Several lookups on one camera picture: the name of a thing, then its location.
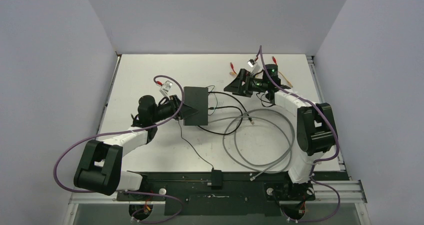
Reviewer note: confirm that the aluminium front rail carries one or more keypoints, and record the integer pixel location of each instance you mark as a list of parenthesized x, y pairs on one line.
[(349, 191)]

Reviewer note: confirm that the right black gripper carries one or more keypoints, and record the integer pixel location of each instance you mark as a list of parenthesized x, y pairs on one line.
[(235, 86)]

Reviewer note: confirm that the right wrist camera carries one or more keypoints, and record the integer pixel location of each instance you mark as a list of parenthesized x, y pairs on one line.
[(255, 68)]

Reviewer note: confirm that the black power adapter box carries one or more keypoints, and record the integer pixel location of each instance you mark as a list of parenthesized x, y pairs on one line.
[(216, 179)]

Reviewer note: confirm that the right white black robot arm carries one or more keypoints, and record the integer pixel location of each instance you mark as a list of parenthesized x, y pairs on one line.
[(315, 131)]

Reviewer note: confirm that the dark grey network switch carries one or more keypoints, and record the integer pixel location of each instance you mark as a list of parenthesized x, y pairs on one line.
[(197, 97)]

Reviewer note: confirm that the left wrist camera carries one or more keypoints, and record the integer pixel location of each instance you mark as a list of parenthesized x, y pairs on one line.
[(165, 88)]

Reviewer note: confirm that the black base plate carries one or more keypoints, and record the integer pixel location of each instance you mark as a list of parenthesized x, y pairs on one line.
[(170, 185)]

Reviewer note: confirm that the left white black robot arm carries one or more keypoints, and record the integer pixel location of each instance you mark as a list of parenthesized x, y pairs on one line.
[(100, 166)]

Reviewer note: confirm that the aluminium right side rail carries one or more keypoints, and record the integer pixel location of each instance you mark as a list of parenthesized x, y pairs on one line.
[(324, 94)]

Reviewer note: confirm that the aluminium left side rail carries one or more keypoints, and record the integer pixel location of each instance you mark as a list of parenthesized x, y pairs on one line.
[(100, 80)]

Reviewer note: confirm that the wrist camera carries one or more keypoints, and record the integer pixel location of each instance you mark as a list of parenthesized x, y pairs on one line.
[(165, 88), (255, 68)]

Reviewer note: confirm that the aluminium rail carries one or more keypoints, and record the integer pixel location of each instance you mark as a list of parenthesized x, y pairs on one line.
[(100, 80), (349, 191), (324, 94)]

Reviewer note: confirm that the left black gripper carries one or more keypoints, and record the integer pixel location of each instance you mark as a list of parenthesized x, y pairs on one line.
[(185, 111)]

